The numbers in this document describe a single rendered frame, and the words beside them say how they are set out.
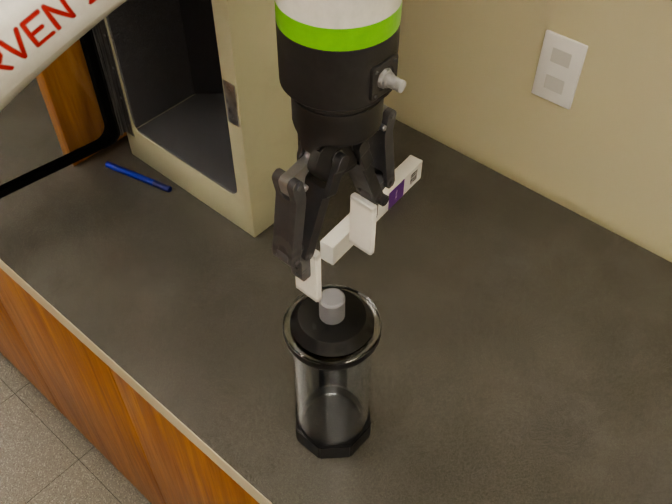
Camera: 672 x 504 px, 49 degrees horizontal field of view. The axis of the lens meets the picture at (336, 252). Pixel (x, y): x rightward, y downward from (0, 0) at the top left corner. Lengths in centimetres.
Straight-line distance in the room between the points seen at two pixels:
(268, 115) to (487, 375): 48
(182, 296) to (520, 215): 57
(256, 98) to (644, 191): 62
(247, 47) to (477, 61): 45
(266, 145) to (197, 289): 24
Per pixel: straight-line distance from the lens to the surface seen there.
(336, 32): 52
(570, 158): 129
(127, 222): 127
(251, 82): 103
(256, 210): 117
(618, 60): 117
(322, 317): 78
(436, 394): 103
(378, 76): 55
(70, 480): 211
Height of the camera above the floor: 181
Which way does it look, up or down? 48 degrees down
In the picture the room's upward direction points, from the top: straight up
